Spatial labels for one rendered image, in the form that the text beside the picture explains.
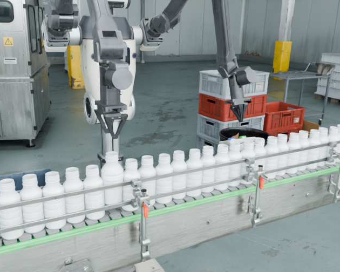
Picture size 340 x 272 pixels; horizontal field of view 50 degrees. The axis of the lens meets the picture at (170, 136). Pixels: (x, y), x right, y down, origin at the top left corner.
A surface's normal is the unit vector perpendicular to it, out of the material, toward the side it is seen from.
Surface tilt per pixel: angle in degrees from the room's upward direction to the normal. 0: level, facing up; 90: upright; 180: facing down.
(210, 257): 0
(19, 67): 90
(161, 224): 90
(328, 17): 90
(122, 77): 89
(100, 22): 54
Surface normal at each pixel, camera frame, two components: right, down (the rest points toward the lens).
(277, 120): 0.52, 0.27
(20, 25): 0.18, 0.30
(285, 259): 0.03, -0.95
